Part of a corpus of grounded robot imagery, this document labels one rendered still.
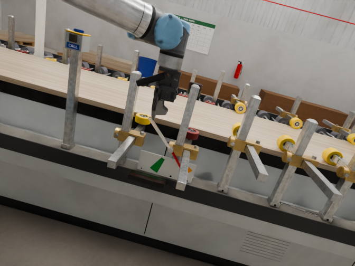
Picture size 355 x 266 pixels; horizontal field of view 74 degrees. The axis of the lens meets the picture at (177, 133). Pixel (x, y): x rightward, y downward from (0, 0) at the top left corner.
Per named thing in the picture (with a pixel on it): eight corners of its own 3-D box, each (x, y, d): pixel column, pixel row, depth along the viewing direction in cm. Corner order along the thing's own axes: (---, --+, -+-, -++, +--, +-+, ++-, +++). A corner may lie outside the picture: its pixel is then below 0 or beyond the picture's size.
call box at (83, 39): (81, 54, 93) (83, 34, 91) (64, 49, 94) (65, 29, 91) (89, 54, 100) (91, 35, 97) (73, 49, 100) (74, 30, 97)
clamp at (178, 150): (195, 161, 105) (198, 151, 103) (166, 153, 105) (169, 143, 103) (196, 155, 110) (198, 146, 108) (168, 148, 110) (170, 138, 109)
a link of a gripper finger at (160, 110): (163, 125, 92) (168, 103, 89) (148, 121, 92) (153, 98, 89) (164, 123, 95) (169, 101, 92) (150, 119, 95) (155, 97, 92)
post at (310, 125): (273, 215, 111) (319, 122, 94) (265, 213, 111) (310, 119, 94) (271, 210, 114) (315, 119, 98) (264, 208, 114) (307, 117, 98)
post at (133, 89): (120, 172, 112) (139, 72, 95) (113, 170, 112) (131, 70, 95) (123, 169, 115) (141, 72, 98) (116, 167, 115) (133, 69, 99)
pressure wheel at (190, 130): (193, 155, 115) (199, 134, 112) (177, 151, 116) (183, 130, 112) (193, 149, 123) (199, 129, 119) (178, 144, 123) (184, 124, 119)
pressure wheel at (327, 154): (342, 149, 119) (325, 153, 120) (344, 163, 121) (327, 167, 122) (336, 145, 124) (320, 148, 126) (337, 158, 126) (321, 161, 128)
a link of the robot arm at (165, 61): (157, 52, 82) (161, 52, 91) (154, 66, 83) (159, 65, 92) (182, 59, 82) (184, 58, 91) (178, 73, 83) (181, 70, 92)
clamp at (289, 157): (315, 172, 100) (320, 162, 98) (284, 164, 100) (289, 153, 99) (308, 165, 106) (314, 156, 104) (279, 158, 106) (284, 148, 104)
